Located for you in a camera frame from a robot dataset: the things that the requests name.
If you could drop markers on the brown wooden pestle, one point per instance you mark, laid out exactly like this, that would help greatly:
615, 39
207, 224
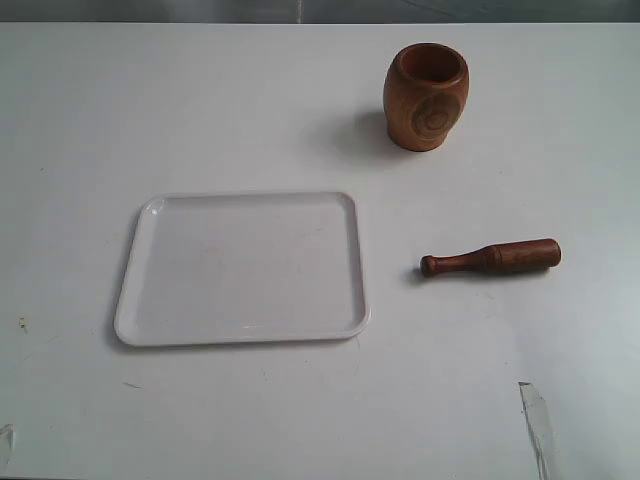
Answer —
497, 259

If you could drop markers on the white rectangular plastic tray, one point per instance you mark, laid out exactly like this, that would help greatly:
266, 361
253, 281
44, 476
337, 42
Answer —
243, 268

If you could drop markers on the brown wooden mortar cup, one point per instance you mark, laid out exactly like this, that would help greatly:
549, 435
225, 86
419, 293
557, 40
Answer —
425, 92

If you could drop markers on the clear tape strip right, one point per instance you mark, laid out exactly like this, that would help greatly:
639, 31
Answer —
540, 430

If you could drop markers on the clear tape strip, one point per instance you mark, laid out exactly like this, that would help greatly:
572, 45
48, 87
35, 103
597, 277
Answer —
6, 444
540, 430

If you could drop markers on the clear tape strip left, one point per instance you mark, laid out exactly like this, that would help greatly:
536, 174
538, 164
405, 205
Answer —
6, 444

